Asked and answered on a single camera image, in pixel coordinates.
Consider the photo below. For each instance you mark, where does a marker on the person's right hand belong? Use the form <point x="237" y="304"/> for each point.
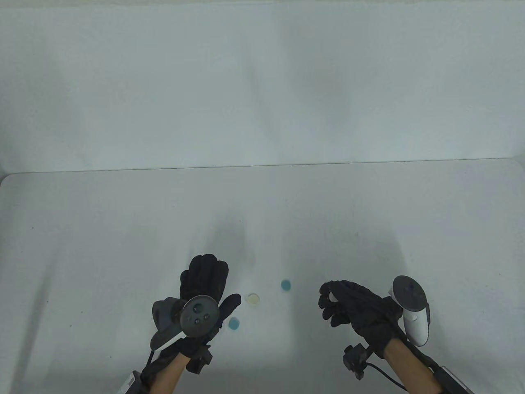
<point x="365" y="312"/>

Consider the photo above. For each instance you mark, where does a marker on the person's left hand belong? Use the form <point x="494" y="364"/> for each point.
<point x="205" y="277"/>

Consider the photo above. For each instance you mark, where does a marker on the blue plasticine ball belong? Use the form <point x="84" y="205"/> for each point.
<point x="234" y="324"/>
<point x="286" y="285"/>

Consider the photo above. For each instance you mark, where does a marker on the person's left forearm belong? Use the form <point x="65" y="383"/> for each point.
<point x="168" y="375"/>

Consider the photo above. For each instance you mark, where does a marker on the person's right forearm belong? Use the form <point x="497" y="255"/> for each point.
<point x="410" y="371"/>

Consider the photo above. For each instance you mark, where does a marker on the black box with label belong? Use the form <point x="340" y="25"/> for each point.
<point x="455" y="383"/>
<point x="130" y="382"/>

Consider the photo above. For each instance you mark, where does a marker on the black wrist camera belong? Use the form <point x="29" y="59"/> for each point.
<point x="199" y="360"/>
<point x="354" y="358"/>

